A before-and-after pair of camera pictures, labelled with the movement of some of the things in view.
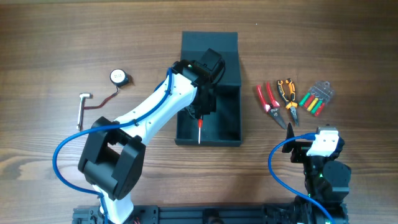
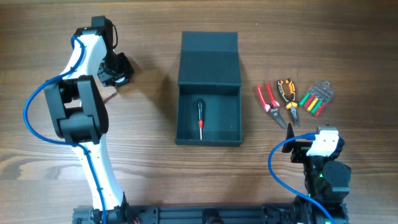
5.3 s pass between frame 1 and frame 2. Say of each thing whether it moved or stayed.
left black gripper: moved
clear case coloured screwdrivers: stayed
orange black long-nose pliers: stayed
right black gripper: stayed
